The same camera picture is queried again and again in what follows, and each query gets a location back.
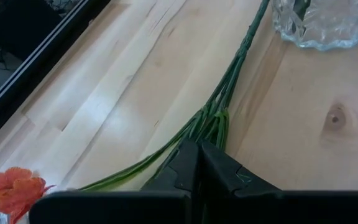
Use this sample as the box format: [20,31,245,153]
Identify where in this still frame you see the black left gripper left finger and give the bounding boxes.
[29,139,200,224]

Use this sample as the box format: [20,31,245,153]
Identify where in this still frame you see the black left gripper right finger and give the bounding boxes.
[199,139,358,224]

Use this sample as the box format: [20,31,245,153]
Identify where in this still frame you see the orange artificial flower bunch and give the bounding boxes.
[0,0,272,224]

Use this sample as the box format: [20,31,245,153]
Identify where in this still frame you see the faceted flared clear glass vase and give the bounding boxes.
[270,0,358,52]

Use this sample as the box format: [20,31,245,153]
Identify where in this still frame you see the black aluminium table frame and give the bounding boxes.
[0,0,111,152]

